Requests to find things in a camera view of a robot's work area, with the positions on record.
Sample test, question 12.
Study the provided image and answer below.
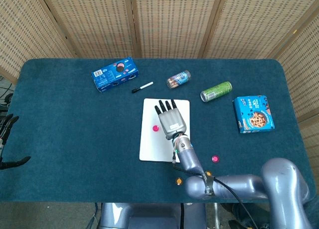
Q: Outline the white board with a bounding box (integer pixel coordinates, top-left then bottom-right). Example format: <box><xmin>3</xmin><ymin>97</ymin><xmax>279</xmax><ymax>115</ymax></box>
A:
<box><xmin>139</xmin><ymin>98</ymin><xmax>191</xmax><ymax>163</ymax></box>

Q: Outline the grey metal frame leg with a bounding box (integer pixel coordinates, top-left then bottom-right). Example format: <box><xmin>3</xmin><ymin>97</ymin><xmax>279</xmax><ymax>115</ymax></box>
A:
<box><xmin>213</xmin><ymin>203</ymin><xmax>221</xmax><ymax>229</ymax></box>

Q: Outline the blue Oreo box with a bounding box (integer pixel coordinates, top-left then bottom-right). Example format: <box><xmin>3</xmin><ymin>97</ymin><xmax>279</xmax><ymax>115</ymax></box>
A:
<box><xmin>91</xmin><ymin>56</ymin><xmax>140</xmax><ymax>93</ymax></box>

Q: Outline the green drink can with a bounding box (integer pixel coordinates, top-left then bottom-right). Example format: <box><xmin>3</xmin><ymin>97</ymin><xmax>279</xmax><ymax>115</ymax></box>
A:
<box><xmin>200</xmin><ymin>81</ymin><xmax>233</xmax><ymax>103</ymax></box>

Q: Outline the black floor equipment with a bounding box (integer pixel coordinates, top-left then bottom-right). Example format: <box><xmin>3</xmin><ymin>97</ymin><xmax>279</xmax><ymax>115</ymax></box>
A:
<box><xmin>0</xmin><ymin>75</ymin><xmax>14</xmax><ymax>114</ymax></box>

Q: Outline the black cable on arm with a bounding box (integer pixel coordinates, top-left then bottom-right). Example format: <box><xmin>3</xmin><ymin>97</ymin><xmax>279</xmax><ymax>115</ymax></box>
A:
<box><xmin>171</xmin><ymin>151</ymin><xmax>261</xmax><ymax>229</ymax></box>

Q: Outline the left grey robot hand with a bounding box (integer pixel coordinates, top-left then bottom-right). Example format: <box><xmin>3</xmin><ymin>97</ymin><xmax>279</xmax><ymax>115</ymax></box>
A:
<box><xmin>0</xmin><ymin>113</ymin><xmax>32</xmax><ymax>170</ymax></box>

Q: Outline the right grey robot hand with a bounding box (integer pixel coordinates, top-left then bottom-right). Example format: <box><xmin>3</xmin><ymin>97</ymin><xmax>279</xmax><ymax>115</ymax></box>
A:
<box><xmin>154</xmin><ymin>98</ymin><xmax>188</xmax><ymax>141</ymax></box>

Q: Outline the black printed arm strap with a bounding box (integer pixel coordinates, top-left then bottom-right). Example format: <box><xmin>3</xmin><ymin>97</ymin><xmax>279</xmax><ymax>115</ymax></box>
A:
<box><xmin>203</xmin><ymin>175</ymin><xmax>216</xmax><ymax>197</ymax></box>

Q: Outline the woven bamboo folding screen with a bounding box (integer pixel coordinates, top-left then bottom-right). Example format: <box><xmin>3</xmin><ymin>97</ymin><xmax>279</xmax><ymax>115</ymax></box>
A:
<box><xmin>0</xmin><ymin>0</ymin><xmax>319</xmax><ymax>205</ymax></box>

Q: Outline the blue chocolate chip cookie box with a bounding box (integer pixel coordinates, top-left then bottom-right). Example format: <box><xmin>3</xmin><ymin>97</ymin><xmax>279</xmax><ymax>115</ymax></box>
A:
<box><xmin>232</xmin><ymin>95</ymin><xmax>276</xmax><ymax>134</ymax></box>

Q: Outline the dark teal tablecloth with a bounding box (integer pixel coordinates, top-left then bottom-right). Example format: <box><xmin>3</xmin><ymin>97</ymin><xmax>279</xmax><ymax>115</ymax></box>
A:
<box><xmin>0</xmin><ymin>58</ymin><xmax>317</xmax><ymax>204</ymax></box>

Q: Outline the blue-grey robot torso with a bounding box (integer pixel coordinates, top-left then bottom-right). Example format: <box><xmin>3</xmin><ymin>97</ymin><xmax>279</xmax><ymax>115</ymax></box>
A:
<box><xmin>99</xmin><ymin>203</ymin><xmax>207</xmax><ymax>229</ymax></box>

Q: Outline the clear jar of biscuit sticks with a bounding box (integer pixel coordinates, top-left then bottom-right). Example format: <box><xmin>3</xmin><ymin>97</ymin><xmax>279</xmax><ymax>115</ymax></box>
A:
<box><xmin>166</xmin><ymin>69</ymin><xmax>192</xmax><ymax>90</ymax></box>

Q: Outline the white marker black cap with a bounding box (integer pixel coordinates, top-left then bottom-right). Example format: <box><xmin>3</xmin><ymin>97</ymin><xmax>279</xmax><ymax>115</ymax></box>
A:
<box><xmin>131</xmin><ymin>81</ymin><xmax>155</xmax><ymax>94</ymax></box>

